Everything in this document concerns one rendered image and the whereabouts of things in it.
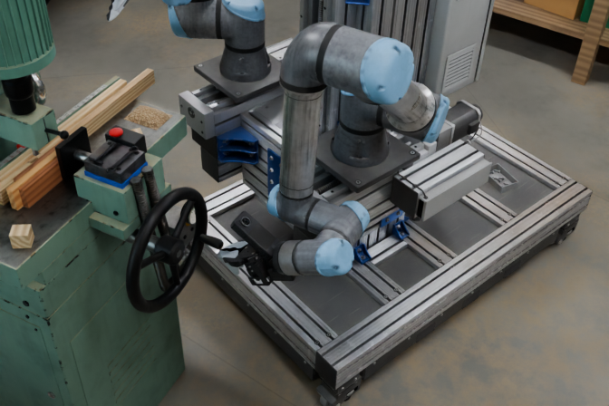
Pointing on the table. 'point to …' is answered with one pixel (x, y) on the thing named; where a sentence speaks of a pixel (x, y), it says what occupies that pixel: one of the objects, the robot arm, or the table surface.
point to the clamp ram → (72, 152)
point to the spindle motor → (23, 16)
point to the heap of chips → (148, 117)
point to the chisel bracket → (27, 125)
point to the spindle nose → (20, 94)
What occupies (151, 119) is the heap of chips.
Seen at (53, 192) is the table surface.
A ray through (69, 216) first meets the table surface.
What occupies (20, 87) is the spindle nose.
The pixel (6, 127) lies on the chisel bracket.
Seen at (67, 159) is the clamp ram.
